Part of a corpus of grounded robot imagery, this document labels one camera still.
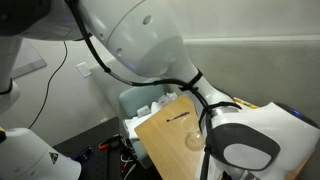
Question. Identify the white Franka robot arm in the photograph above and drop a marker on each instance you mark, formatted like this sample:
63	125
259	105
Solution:
150	36

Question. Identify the teal upholstered chair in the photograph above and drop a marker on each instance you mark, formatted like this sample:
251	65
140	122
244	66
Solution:
136	98

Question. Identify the small white carton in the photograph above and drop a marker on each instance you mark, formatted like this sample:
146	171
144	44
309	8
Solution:
143	110

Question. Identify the black pen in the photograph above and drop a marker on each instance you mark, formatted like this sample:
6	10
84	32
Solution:
178	116

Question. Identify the white crumpled bags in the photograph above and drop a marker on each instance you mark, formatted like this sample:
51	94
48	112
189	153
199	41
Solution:
136	123

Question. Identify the clear glass bowl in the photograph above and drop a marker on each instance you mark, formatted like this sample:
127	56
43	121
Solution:
192	136

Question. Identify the yellow pencil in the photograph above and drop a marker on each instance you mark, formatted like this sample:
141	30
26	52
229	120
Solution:
246	104

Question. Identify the black robot platform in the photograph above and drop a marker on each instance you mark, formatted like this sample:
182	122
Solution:
96	160

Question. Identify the small dark control box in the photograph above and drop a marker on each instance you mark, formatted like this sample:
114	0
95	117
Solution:
83	153

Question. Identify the short grey padded wall panel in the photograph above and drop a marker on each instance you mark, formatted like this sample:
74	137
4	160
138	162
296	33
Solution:
106	86

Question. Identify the white wall outlet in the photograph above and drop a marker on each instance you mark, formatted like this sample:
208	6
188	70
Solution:
104	119

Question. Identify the white wall switch plate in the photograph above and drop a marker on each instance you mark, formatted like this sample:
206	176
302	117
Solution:
83	69

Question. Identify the long grey padded wall panel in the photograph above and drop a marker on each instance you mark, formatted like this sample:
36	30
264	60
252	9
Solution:
266	66

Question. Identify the grey framed wall board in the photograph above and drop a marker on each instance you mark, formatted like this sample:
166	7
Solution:
30	63

